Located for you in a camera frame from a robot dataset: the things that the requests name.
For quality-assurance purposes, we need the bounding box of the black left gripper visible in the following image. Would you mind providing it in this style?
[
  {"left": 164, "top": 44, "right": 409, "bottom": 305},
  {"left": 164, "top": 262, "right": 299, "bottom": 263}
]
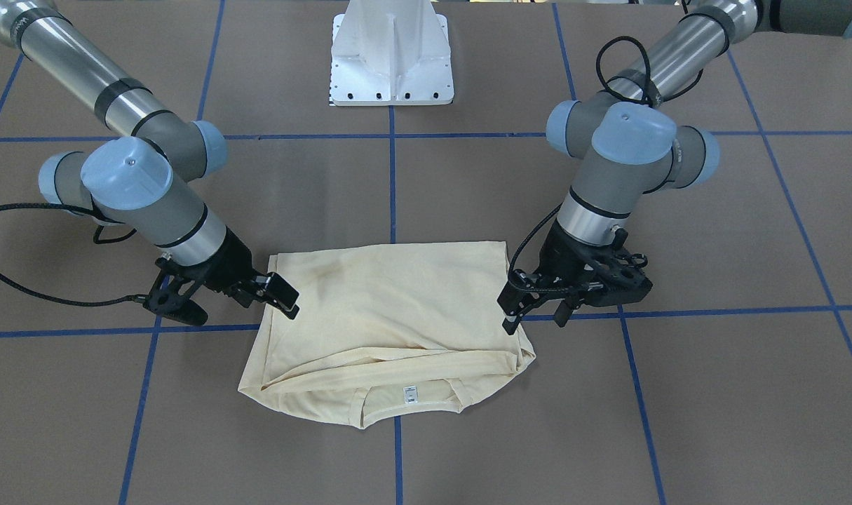
[{"left": 497, "top": 222, "right": 628, "bottom": 335}]

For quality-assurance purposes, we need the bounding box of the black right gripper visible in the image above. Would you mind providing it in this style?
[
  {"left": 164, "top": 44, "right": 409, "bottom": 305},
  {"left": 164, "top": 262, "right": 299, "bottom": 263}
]
[{"left": 183, "top": 228, "right": 299, "bottom": 320}]

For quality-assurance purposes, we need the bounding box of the beige long-sleeve printed shirt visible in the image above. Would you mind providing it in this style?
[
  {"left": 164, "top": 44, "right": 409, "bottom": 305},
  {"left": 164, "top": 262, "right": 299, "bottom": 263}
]
[{"left": 238, "top": 242, "right": 536, "bottom": 429}]

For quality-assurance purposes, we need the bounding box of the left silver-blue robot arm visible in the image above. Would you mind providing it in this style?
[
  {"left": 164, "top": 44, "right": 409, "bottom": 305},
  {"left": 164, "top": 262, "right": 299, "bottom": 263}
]
[{"left": 497, "top": 1, "right": 852, "bottom": 335}]

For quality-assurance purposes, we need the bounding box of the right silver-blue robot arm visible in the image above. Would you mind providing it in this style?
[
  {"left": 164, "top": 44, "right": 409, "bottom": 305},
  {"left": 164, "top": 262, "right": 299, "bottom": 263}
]
[{"left": 0, "top": 1, "right": 299, "bottom": 326}]

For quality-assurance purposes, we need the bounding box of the brown table mat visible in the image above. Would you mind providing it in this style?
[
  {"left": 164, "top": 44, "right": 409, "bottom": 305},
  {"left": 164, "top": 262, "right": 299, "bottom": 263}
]
[{"left": 0, "top": 1, "right": 852, "bottom": 504}]

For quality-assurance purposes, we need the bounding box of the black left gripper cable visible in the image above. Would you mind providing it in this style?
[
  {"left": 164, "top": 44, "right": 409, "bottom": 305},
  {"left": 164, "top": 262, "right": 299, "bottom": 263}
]
[{"left": 507, "top": 203, "right": 609, "bottom": 295}]

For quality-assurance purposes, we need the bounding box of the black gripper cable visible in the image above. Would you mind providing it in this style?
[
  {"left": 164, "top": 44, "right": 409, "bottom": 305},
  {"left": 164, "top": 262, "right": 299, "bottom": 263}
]
[
  {"left": 507, "top": 203, "right": 609, "bottom": 295},
  {"left": 0, "top": 202, "right": 160, "bottom": 309}
]

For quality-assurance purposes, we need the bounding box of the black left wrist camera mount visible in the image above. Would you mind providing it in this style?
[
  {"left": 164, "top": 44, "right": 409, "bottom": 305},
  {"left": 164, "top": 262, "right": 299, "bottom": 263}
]
[{"left": 582, "top": 247, "right": 654, "bottom": 307}]

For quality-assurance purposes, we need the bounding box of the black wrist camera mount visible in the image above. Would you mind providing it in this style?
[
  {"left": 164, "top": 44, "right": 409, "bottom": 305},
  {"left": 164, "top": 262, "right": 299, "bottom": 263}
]
[
  {"left": 582, "top": 247, "right": 654, "bottom": 307},
  {"left": 142, "top": 257, "right": 208, "bottom": 326}
]

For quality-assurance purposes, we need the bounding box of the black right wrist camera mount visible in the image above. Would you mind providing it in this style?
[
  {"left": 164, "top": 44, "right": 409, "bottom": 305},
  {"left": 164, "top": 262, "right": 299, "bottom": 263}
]
[{"left": 142, "top": 257, "right": 208, "bottom": 326}]

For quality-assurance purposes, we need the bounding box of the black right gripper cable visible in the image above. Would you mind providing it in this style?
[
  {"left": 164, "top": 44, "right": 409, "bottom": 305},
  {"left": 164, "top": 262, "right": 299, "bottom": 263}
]
[{"left": 0, "top": 202, "right": 160, "bottom": 309}]

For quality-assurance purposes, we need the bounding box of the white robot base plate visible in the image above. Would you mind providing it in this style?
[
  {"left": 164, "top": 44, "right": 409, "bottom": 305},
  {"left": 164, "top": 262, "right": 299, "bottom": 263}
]
[{"left": 329, "top": 1, "right": 455, "bottom": 107}]

